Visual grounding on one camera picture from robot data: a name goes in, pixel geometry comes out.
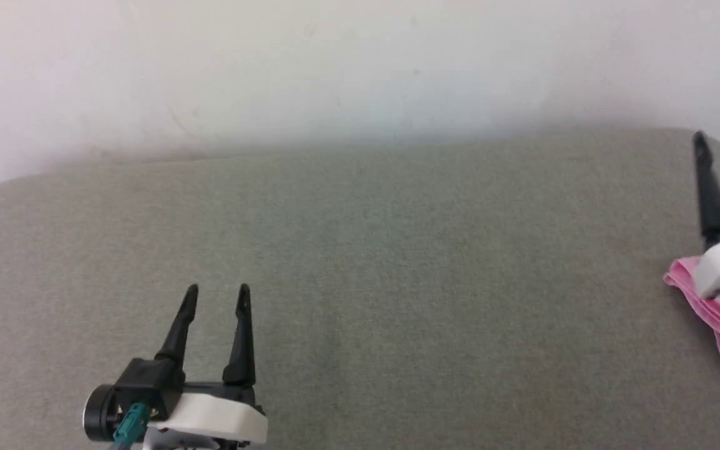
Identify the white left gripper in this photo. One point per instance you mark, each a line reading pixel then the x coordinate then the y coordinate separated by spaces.
pixel 210 415

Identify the pink shorts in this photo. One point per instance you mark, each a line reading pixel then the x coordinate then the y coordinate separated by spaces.
pixel 719 312

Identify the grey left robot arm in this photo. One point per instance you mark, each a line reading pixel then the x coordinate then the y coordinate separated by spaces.
pixel 179 440

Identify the grey fabric sofa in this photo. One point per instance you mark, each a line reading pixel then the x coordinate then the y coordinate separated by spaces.
pixel 360 281

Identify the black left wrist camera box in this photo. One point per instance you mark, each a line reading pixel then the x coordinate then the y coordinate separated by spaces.
pixel 147 384

